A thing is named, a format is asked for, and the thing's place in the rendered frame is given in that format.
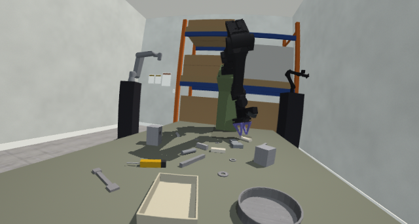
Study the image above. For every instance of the yellow-handled screwdriver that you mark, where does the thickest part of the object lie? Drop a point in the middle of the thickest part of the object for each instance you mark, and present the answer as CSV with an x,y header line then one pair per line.
x,y
149,163

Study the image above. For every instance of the beige open tray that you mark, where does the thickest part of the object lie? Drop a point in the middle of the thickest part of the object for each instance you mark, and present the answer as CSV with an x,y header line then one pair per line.
x,y
172,199

